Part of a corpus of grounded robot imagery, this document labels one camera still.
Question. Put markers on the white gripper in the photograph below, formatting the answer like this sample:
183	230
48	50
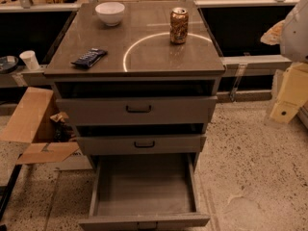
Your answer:
295	38

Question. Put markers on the orange soda can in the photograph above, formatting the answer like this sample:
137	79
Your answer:
179	20

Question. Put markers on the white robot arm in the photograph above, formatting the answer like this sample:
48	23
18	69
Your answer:
291	34

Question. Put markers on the grey drawer cabinet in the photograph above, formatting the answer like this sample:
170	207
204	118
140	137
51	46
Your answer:
140	62

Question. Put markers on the grey top drawer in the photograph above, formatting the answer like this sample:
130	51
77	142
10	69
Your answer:
138	111

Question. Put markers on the grey open bottom drawer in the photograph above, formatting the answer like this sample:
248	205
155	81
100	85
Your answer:
152	192

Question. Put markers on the grey middle drawer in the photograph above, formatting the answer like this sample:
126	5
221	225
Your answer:
129	145

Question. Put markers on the white ceramic bowl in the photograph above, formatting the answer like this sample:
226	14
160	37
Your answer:
110	13

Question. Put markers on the dark blue snack bar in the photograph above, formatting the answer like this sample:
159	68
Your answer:
88	59

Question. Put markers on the white paper cup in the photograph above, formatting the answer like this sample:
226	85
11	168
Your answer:
30	59

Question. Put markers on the brown cardboard box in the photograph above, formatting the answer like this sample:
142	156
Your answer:
31	123

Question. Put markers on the dark round dish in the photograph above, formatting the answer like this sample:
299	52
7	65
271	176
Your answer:
8	64

